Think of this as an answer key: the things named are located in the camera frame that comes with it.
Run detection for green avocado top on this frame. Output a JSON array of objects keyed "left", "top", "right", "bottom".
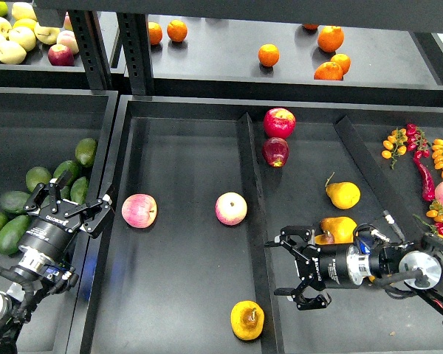
[{"left": 75, "top": 138, "right": 97, "bottom": 167}]

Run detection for pink apple left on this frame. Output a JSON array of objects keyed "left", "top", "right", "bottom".
[{"left": 121, "top": 193, "right": 157, "bottom": 229}]

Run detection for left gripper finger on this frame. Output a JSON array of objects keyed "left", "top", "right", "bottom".
[
  {"left": 63, "top": 184, "right": 114, "bottom": 238},
  {"left": 24, "top": 171, "right": 72, "bottom": 214}
]

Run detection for pale yellow apple right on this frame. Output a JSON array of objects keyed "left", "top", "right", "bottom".
[{"left": 33, "top": 23, "right": 61, "bottom": 46}]

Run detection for red apple on shelf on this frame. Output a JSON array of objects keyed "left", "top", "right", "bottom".
[{"left": 47, "top": 44, "right": 75, "bottom": 66}]

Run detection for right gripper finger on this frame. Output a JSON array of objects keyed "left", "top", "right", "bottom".
[
  {"left": 274, "top": 284, "right": 332, "bottom": 310},
  {"left": 264, "top": 225, "right": 317, "bottom": 258}
]

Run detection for pink peach on shelf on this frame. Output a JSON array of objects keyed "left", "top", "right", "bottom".
[{"left": 56, "top": 30, "right": 79, "bottom": 55}]

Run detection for bright red apple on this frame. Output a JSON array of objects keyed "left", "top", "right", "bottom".
[{"left": 263, "top": 108, "right": 296, "bottom": 139}]

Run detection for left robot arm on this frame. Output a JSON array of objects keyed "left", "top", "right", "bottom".
[{"left": 0, "top": 170, "right": 114, "bottom": 353}]

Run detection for green avocado small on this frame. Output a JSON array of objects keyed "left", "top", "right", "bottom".
[{"left": 53, "top": 160, "right": 81, "bottom": 186}]

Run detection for dark avocado left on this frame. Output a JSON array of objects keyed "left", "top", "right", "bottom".
[{"left": 0, "top": 190, "right": 30, "bottom": 215}]

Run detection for green avocado narrow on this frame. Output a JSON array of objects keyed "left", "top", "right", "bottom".
[{"left": 69, "top": 176, "right": 89, "bottom": 204}]

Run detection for mixed cherry tomato bunch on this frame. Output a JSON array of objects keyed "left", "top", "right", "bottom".
[{"left": 414, "top": 200, "right": 443, "bottom": 254}]

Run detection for yellow pear with brown spot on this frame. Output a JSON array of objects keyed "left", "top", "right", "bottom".
[{"left": 230, "top": 300, "right": 265, "bottom": 341}]

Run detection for green avocado round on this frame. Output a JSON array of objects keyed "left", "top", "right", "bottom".
[{"left": 25, "top": 166, "right": 52, "bottom": 192}]

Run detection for pale yellow apple front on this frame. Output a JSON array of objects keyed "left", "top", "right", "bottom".
[{"left": 0, "top": 41, "right": 27, "bottom": 65}]

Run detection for black shelf post right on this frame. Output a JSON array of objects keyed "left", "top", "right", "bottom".
[{"left": 117, "top": 13, "right": 155, "bottom": 96}]

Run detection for black shelf post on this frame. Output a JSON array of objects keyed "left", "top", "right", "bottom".
[
  {"left": 68, "top": 10, "right": 113, "bottom": 91},
  {"left": 117, "top": 13, "right": 155, "bottom": 96}
]

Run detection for black centre tray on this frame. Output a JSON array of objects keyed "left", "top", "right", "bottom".
[{"left": 88, "top": 96, "right": 443, "bottom": 353}]

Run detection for pale yellow apple middle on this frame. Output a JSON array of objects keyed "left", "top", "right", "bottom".
[{"left": 8, "top": 27, "right": 36, "bottom": 52}]

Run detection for yellow lemon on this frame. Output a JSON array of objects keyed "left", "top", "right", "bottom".
[{"left": 13, "top": 18, "right": 37, "bottom": 32}]

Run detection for yellow pear upper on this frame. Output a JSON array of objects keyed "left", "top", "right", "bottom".
[{"left": 325, "top": 173, "right": 361, "bottom": 209}]

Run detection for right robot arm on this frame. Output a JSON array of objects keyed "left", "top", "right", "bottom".
[{"left": 264, "top": 211, "right": 443, "bottom": 317}]

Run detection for dark green avocado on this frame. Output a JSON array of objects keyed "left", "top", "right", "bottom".
[{"left": 41, "top": 186, "right": 70, "bottom": 207}]

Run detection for orange cherry tomato bunch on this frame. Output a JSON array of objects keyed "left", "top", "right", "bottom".
[{"left": 381, "top": 128, "right": 408, "bottom": 170}]

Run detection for pink apple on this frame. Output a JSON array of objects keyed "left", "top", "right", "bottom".
[
  {"left": 215, "top": 192, "right": 247, "bottom": 226},
  {"left": 121, "top": 193, "right": 157, "bottom": 229}
]

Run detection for red cherry tomato bunch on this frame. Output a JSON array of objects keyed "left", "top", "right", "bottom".
[{"left": 405, "top": 123, "right": 430, "bottom": 160}]

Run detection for dark red apple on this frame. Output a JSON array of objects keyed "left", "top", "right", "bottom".
[{"left": 261, "top": 137, "right": 289, "bottom": 168}]

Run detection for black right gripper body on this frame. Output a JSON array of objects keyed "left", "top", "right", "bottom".
[{"left": 295, "top": 244, "right": 354, "bottom": 289}]

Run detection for black shelf post left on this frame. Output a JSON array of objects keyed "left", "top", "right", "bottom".
[{"left": 68, "top": 10, "right": 113, "bottom": 91}]

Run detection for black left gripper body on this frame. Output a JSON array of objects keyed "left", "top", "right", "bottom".
[{"left": 18, "top": 199, "right": 83, "bottom": 260}]

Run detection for pink apple centre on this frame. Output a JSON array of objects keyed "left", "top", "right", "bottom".
[{"left": 215, "top": 192, "right": 247, "bottom": 226}]

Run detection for green avocado lower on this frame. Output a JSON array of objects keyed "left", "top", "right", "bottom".
[{"left": 0, "top": 215, "right": 31, "bottom": 256}]

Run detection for black upper left tray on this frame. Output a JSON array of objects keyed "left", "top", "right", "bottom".
[{"left": 0, "top": 11, "right": 122, "bottom": 89}]

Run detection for yellow pear middle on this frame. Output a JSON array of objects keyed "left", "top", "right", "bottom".
[{"left": 315, "top": 216, "right": 357, "bottom": 245}]

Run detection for red chili pepper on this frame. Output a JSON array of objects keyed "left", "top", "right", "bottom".
[{"left": 413, "top": 156, "right": 435, "bottom": 202}]

